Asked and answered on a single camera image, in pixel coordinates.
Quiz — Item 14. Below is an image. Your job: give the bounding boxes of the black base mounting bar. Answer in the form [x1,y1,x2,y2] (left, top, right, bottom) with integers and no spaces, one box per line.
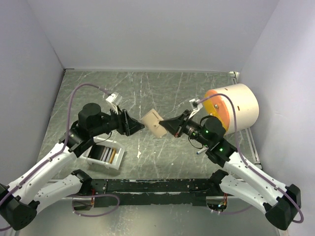
[68,178,237,208]

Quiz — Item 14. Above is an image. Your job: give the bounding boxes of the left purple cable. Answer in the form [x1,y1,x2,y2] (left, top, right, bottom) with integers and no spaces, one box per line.
[0,83,111,232]

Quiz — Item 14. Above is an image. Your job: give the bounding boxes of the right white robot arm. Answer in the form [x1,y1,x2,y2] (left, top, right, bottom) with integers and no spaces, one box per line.
[159,110,301,231]

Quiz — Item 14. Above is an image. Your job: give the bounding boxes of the large cream cylinder drum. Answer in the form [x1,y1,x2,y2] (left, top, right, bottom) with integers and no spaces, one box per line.
[203,84,259,135]

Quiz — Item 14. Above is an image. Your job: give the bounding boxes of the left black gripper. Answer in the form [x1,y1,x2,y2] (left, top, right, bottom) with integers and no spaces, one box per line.
[90,104,145,137]

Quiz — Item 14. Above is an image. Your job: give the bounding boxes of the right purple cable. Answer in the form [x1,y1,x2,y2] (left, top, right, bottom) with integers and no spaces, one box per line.
[199,93,305,223]

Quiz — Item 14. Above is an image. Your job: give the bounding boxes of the purple cable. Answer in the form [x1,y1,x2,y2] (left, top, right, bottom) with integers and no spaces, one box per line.
[199,93,305,223]
[0,83,111,232]

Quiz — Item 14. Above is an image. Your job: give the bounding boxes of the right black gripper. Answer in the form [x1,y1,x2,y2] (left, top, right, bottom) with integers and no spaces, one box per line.
[159,109,211,147]

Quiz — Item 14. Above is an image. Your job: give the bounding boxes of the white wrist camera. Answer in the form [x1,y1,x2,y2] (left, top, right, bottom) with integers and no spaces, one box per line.
[105,92,123,114]
[189,98,203,118]

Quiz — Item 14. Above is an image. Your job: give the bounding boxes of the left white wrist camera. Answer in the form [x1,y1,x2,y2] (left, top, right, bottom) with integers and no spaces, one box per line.
[105,92,123,114]

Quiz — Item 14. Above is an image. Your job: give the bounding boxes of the cards stack in tray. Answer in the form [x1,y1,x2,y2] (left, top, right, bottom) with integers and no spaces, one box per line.
[95,145,117,164]

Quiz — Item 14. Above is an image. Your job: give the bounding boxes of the beige card holder wallet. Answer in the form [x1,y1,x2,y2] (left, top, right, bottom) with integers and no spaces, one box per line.
[141,109,167,138]

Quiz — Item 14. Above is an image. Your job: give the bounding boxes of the blue white marker pen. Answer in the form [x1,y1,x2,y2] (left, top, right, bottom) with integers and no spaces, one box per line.
[196,147,208,155]

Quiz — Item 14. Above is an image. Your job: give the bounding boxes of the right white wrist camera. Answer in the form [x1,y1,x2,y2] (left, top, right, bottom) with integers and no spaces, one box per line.
[189,98,203,118]

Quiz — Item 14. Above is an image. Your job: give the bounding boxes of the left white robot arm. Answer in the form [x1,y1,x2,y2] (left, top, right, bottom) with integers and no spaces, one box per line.
[0,103,144,231]

